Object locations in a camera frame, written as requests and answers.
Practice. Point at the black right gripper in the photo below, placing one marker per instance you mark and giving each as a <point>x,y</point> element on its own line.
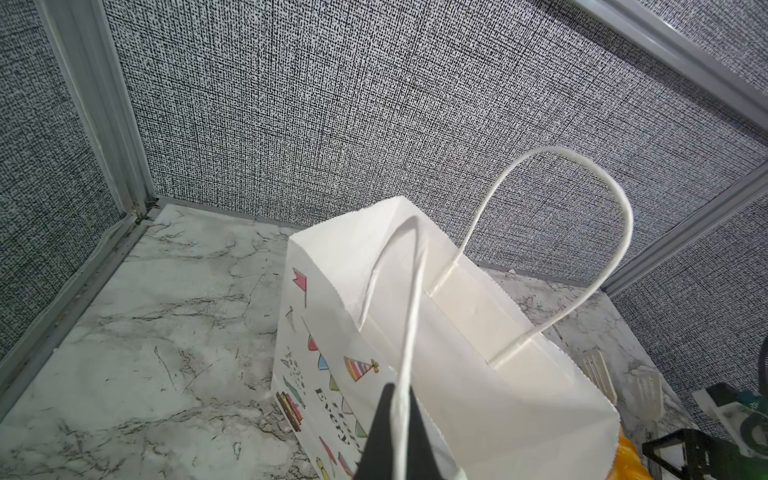
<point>704,457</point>

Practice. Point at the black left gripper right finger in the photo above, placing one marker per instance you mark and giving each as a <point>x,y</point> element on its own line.
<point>421,463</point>

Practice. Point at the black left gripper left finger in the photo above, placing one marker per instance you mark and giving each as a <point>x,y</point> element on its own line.
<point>376,462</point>

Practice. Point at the long braided fake bread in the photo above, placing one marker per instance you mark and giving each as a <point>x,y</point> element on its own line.
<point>627,464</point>

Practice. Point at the white printed paper bag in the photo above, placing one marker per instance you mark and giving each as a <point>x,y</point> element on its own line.
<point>382,295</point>

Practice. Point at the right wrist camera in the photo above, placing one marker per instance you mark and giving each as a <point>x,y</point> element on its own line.
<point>741,413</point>

